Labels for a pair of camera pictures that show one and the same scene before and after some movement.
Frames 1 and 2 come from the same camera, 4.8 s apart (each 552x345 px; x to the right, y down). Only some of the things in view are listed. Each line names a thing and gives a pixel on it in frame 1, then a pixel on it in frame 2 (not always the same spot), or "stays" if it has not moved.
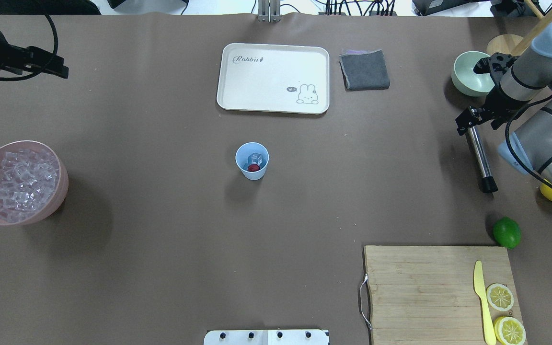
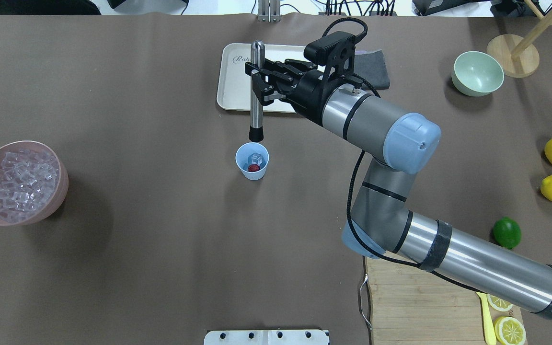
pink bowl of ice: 18,182 stays
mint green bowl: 465,78 stays
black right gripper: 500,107 to 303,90
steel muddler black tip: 489,184 to 256,133
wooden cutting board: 427,295 stays
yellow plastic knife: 478,284 stays
